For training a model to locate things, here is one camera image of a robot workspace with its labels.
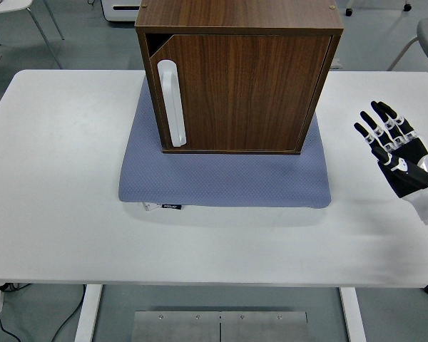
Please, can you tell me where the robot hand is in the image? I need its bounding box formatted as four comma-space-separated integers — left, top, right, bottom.
353, 100, 428, 225

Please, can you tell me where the brown wooden cabinet door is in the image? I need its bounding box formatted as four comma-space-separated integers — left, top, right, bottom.
150, 34, 332, 152

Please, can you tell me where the brown wooden cabinet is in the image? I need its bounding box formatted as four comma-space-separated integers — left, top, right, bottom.
134, 0, 345, 156

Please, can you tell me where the white table leg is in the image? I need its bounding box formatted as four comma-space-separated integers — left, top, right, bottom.
339, 286, 367, 342
73, 284, 103, 342

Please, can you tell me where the office chair base with casters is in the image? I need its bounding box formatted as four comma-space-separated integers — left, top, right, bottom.
345, 0, 413, 16

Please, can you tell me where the blue textured mat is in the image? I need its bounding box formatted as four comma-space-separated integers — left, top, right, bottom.
118, 76, 333, 210

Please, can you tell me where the grey metal plate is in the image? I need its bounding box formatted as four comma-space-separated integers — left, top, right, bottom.
132, 311, 221, 342
219, 311, 308, 342

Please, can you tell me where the white appliance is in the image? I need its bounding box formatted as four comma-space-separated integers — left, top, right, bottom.
100, 0, 143, 24

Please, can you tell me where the white table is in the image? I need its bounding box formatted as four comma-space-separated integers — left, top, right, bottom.
0, 69, 428, 288

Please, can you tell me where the white chair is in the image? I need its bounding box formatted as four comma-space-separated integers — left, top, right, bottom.
0, 0, 65, 71

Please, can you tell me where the white door handle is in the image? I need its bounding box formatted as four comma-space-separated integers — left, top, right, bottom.
156, 59, 188, 148

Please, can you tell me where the black power cable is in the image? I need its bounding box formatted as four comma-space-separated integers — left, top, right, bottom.
51, 284, 88, 342
0, 302, 24, 342

